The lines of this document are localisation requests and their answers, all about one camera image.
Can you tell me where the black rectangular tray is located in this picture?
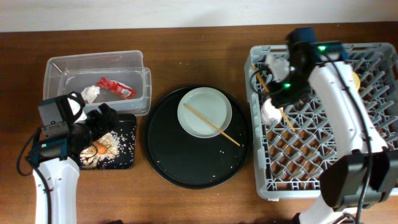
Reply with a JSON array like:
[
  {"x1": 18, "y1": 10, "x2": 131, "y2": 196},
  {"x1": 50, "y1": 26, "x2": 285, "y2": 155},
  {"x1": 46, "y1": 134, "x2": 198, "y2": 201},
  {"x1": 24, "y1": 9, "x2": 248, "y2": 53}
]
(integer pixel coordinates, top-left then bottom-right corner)
[{"x1": 80, "y1": 114, "x2": 137, "y2": 170}]

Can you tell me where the grey round plate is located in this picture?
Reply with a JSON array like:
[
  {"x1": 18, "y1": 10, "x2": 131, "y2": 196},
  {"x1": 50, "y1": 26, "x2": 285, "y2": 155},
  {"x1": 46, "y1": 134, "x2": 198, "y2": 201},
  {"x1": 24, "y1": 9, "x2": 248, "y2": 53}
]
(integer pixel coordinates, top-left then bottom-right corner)
[{"x1": 177, "y1": 87, "x2": 232, "y2": 138}]

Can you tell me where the yellow plastic bowl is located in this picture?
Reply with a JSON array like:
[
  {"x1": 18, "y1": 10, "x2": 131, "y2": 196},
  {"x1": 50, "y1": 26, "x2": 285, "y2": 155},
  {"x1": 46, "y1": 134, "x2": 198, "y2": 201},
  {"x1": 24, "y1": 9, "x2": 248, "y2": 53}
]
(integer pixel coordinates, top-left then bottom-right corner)
[{"x1": 352, "y1": 72, "x2": 361, "y2": 91}]

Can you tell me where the pink plastic cup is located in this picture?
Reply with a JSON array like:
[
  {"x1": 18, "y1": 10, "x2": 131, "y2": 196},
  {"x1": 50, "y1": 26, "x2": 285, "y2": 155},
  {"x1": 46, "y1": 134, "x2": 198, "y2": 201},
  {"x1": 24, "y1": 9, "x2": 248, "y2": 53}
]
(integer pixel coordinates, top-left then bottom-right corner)
[{"x1": 261, "y1": 98, "x2": 282, "y2": 126}]

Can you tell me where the red snack wrapper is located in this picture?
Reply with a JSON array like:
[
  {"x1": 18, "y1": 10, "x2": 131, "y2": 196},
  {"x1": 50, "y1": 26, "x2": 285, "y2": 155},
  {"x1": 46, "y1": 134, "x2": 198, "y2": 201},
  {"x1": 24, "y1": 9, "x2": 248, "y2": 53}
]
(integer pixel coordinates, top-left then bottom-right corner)
[{"x1": 96, "y1": 77, "x2": 136, "y2": 100}]

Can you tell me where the wooden chopstick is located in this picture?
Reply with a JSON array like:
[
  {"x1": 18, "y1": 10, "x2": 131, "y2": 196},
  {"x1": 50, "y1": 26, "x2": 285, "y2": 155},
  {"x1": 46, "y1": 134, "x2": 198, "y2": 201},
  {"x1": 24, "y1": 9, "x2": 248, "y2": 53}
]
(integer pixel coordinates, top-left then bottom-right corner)
[
  {"x1": 183, "y1": 103, "x2": 241, "y2": 146},
  {"x1": 251, "y1": 65, "x2": 296, "y2": 132}
]

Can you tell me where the white tissue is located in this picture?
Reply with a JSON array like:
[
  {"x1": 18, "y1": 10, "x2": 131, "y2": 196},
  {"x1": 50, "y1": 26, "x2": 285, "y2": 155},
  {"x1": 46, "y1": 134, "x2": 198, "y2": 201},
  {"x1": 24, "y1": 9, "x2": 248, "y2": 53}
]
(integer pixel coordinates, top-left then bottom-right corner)
[{"x1": 81, "y1": 85, "x2": 100, "y2": 103}]

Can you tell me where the grey plastic dishwasher rack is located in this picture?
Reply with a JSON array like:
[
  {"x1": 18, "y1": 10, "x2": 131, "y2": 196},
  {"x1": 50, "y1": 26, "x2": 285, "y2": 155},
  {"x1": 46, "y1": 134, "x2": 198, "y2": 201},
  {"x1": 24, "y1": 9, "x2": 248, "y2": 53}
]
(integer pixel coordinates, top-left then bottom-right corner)
[{"x1": 244, "y1": 43, "x2": 397, "y2": 200}]

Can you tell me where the round black tray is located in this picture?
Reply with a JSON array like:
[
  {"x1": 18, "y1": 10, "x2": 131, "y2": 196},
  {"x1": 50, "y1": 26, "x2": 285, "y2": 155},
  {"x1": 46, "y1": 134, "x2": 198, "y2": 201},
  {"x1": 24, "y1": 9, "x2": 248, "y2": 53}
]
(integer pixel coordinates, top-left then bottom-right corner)
[{"x1": 142, "y1": 86, "x2": 252, "y2": 189}]

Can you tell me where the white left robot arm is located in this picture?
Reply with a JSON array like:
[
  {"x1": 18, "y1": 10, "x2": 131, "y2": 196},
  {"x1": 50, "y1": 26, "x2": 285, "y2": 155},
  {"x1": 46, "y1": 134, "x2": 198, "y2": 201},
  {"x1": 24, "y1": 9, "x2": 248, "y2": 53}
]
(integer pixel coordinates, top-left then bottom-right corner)
[{"x1": 26, "y1": 91, "x2": 119, "y2": 223}]

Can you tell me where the food scraps pile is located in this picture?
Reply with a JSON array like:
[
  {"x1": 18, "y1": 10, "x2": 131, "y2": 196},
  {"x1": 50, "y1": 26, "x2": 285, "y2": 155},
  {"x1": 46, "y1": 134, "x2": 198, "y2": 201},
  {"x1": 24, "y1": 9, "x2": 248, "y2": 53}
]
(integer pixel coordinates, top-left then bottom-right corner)
[{"x1": 80, "y1": 131, "x2": 119, "y2": 169}]

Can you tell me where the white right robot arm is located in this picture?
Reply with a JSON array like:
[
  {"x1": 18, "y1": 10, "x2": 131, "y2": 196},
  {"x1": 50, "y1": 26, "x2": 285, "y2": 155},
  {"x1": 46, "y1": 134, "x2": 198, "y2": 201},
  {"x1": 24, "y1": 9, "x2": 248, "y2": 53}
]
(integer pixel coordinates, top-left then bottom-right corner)
[{"x1": 269, "y1": 27, "x2": 397, "y2": 224}]

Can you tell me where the orange carrot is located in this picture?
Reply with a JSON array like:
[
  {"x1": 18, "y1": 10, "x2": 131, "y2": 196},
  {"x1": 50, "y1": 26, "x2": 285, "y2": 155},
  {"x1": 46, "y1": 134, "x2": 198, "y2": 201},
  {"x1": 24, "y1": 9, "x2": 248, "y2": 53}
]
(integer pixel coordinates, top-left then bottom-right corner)
[{"x1": 93, "y1": 142, "x2": 108, "y2": 154}]

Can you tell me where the clear plastic storage bin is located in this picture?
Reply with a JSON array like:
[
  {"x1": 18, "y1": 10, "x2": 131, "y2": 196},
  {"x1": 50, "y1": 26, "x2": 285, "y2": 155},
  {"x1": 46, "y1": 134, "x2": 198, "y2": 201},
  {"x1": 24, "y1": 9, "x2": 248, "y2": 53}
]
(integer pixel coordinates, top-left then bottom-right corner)
[{"x1": 43, "y1": 50, "x2": 152, "y2": 116}]

